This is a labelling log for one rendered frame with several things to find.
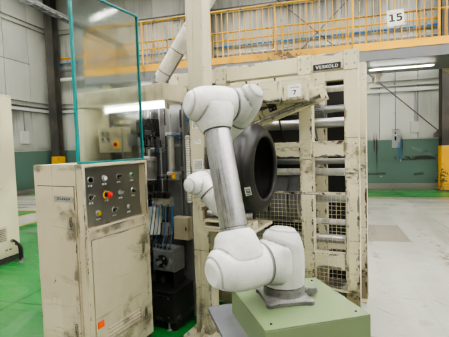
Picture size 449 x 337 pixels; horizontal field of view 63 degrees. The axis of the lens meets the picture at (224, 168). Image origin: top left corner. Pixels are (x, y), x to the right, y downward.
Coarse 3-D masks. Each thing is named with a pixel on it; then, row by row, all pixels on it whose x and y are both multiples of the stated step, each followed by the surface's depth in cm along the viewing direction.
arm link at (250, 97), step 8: (240, 88) 145; (248, 88) 142; (256, 88) 144; (240, 96) 142; (248, 96) 142; (256, 96) 142; (240, 104) 141; (248, 104) 143; (256, 104) 144; (240, 112) 143; (248, 112) 145; (256, 112) 148; (240, 120) 147; (248, 120) 150
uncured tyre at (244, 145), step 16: (256, 128) 234; (240, 144) 222; (256, 144) 228; (272, 144) 254; (240, 160) 219; (256, 160) 275; (272, 160) 262; (240, 176) 219; (256, 176) 275; (272, 176) 261; (256, 192) 228; (272, 192) 254; (256, 208) 234
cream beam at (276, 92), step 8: (280, 80) 253; (288, 80) 250; (296, 80) 248; (304, 80) 246; (264, 88) 258; (272, 88) 255; (280, 88) 253; (304, 88) 246; (312, 88) 266; (264, 96) 258; (272, 96) 256; (280, 96) 253; (296, 96) 248; (304, 96) 246; (264, 104) 271
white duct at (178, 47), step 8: (184, 24) 285; (184, 32) 286; (176, 40) 289; (184, 40) 288; (176, 48) 290; (184, 48) 292; (168, 56) 293; (176, 56) 293; (160, 64) 299; (168, 64) 295; (160, 72) 298; (168, 72) 298; (160, 80) 300
